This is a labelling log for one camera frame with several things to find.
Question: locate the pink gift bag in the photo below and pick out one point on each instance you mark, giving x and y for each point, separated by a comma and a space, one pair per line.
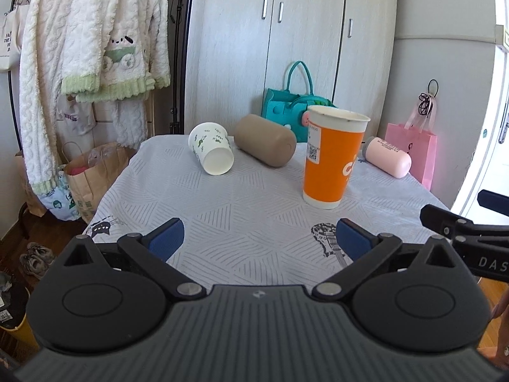
417, 147

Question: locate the green-printed plastic bag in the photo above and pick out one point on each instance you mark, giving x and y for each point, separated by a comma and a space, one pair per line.
59, 203

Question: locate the patterned white tablecloth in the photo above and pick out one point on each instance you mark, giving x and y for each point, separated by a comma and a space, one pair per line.
238, 207

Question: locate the black clothes rack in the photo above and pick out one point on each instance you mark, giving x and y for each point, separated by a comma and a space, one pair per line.
12, 99

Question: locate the orange paper cup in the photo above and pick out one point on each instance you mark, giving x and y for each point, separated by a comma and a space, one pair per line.
330, 167

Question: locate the grey sneaker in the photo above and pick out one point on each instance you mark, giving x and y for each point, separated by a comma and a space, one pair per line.
41, 252
34, 266

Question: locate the white fluffy robe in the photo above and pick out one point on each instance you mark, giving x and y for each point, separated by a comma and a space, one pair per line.
39, 87

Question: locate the black stand pole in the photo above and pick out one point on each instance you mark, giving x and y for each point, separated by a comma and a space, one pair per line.
177, 47

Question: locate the small white cloth bag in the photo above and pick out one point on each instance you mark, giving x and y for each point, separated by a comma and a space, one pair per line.
77, 115

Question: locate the brown tumbler cup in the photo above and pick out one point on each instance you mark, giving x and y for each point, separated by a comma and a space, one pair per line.
262, 139

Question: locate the teal handbag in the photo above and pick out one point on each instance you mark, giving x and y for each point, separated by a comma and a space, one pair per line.
278, 107

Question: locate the pink tumbler cup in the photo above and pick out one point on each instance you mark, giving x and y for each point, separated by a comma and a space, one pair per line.
389, 157

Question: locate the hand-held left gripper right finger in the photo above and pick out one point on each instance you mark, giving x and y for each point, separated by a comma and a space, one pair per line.
352, 239

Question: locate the white door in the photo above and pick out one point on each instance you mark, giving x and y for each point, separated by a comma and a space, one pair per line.
489, 87

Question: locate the white green-printed paper cup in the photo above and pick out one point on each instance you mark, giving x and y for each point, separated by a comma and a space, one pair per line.
208, 145

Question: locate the white printed tote bag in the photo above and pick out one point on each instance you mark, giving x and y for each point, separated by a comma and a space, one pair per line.
12, 36

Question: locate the yellow bucket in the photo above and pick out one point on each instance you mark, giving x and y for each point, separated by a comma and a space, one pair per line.
22, 336

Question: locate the grey wooden wardrobe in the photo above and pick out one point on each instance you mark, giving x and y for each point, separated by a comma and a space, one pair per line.
238, 47

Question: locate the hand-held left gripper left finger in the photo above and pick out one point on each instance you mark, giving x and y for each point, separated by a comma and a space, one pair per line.
169, 239

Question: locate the person's right hand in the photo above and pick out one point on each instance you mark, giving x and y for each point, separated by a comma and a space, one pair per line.
503, 326

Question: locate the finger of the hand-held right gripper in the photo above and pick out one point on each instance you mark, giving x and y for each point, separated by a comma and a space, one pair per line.
495, 203
441, 219

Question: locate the white fluffy green-trimmed jacket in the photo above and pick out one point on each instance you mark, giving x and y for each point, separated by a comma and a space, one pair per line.
123, 28

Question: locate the brown paper bag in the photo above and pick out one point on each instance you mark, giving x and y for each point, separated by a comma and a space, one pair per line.
99, 185

